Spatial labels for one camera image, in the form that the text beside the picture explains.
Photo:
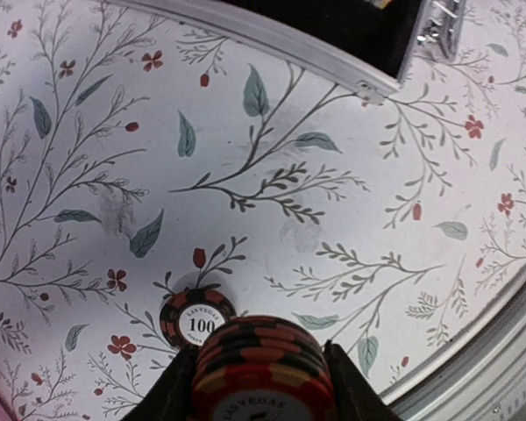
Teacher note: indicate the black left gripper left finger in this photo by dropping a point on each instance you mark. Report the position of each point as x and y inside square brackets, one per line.
[168, 398]

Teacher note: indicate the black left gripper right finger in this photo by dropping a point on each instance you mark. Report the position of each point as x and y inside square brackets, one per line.
[355, 398]

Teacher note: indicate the single red poker chip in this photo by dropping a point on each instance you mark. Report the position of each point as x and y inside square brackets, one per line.
[188, 318]

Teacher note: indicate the red black poker chip stack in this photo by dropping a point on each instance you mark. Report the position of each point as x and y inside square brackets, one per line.
[261, 368]

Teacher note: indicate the aluminium poker case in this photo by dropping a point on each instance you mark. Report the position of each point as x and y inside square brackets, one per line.
[363, 46]

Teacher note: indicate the floral patterned table mat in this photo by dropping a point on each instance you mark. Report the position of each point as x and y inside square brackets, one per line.
[141, 155]

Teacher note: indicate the aluminium front rail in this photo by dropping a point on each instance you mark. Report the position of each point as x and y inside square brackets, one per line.
[478, 376]

